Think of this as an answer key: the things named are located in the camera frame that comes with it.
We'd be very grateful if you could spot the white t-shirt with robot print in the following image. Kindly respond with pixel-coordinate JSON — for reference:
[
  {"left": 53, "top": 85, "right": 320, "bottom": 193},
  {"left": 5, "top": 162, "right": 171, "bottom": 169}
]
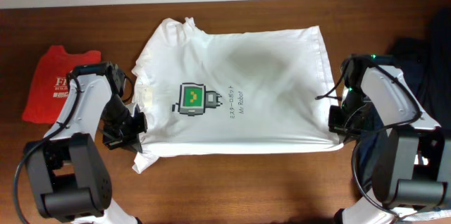
[{"left": 132, "top": 18, "right": 343, "bottom": 173}]

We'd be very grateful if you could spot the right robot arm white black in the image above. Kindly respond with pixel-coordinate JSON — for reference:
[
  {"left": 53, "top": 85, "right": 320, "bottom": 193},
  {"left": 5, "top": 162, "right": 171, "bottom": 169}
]
[{"left": 328, "top": 54, "right": 450, "bottom": 223}]

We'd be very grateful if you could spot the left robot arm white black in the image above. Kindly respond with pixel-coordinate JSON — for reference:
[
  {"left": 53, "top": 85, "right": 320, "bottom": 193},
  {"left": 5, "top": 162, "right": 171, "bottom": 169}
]
[{"left": 17, "top": 62, "right": 147, "bottom": 223}]

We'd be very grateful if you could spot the dark grey garment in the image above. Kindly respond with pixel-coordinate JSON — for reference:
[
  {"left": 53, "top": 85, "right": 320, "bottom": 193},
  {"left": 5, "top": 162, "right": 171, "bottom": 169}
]
[{"left": 356, "top": 135, "right": 381, "bottom": 192}]

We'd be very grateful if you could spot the folded red FRAM t-shirt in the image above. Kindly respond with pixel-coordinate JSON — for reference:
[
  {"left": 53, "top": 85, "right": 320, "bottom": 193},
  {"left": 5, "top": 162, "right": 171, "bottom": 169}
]
[{"left": 22, "top": 45, "right": 101, "bottom": 124}]

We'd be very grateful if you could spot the black t-shirt with white letters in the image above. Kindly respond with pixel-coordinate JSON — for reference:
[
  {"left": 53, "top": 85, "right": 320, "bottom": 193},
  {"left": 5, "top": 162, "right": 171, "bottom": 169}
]
[{"left": 388, "top": 8, "right": 450, "bottom": 128}]

